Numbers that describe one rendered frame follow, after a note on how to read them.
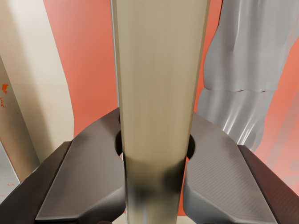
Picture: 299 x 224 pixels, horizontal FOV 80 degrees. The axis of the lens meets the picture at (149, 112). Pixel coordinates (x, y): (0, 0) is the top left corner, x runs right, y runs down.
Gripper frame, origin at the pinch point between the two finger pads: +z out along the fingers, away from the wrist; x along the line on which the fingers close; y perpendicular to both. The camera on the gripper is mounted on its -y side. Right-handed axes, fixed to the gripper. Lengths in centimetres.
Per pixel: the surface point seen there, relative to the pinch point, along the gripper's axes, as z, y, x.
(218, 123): 4.7, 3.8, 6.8
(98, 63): 5.3, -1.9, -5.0
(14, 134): 3.4, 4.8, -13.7
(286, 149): 5.2, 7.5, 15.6
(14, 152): 2.7, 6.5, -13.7
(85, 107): 5.3, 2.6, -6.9
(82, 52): 5.3, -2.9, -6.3
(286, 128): 5.2, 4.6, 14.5
